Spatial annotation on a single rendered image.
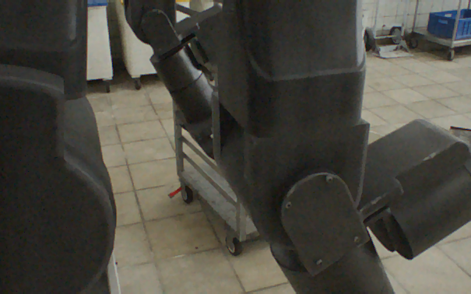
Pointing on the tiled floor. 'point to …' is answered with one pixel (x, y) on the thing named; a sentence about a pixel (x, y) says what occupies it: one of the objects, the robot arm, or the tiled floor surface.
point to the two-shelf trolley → (448, 37)
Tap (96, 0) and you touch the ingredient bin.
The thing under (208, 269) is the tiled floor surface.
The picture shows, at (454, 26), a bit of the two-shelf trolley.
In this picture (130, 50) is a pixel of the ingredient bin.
